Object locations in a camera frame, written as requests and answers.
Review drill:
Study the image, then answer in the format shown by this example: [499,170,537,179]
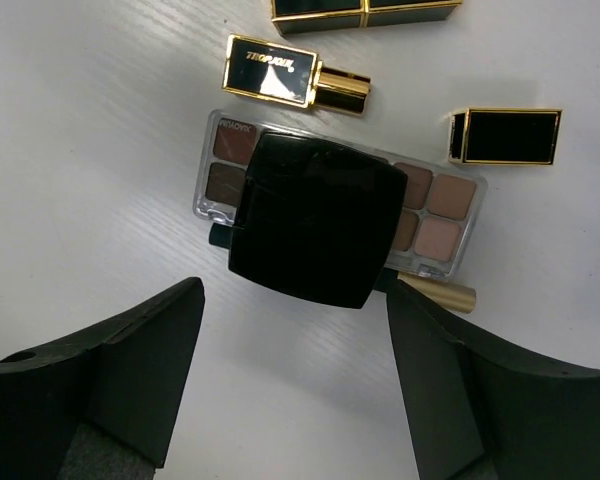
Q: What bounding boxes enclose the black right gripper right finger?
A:
[386,280,600,479]

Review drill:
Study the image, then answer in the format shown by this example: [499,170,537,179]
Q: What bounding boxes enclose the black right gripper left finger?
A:
[0,278,205,479]

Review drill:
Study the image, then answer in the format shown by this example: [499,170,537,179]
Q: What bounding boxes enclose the black square compact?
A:
[228,131,408,309]

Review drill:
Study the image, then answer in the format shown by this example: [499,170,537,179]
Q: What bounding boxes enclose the clear eyeshadow palette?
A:
[193,110,487,281]

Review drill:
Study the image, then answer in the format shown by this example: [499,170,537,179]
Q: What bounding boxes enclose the black gold lipstick cap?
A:
[448,107,562,166]

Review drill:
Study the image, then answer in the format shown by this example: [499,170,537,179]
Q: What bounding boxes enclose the open black gold lipstick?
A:
[222,34,371,115]

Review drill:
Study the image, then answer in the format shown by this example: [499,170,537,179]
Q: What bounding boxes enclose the long black gold lipstick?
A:
[270,0,463,36]

